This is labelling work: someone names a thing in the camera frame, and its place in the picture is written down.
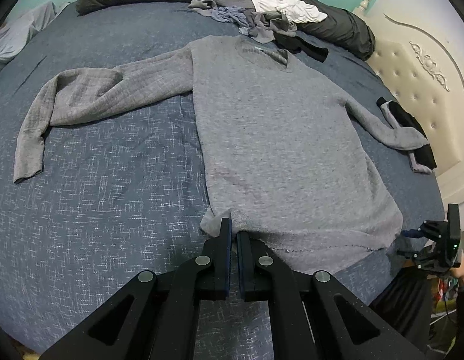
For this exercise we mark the blue checked cloth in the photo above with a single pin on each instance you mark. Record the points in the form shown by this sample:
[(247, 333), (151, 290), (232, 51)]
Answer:
[(228, 13)]

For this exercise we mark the cream tufted headboard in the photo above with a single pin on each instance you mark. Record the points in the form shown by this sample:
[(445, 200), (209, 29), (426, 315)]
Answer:
[(423, 82)]

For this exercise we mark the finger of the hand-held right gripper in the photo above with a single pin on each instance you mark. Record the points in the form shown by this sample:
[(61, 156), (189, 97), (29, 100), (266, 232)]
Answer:
[(434, 230), (430, 258)]

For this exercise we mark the grey knit sweater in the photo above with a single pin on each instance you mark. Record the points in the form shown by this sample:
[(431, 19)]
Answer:
[(273, 138)]

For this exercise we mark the light grey blanket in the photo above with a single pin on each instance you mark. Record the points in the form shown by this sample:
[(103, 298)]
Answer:
[(18, 33)]

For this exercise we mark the crumpled grey garment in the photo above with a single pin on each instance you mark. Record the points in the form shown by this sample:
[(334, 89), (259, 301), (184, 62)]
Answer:
[(265, 32)]

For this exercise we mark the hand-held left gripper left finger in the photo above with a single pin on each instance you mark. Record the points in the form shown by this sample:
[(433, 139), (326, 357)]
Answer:
[(226, 255)]

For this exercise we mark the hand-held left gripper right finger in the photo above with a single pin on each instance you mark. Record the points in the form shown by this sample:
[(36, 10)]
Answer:
[(244, 266)]

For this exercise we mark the person's dark clothing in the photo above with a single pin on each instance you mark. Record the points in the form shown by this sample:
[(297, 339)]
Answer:
[(404, 300)]

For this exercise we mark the folded black and lavender garment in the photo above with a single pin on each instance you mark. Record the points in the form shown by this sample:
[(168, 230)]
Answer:
[(402, 114)]

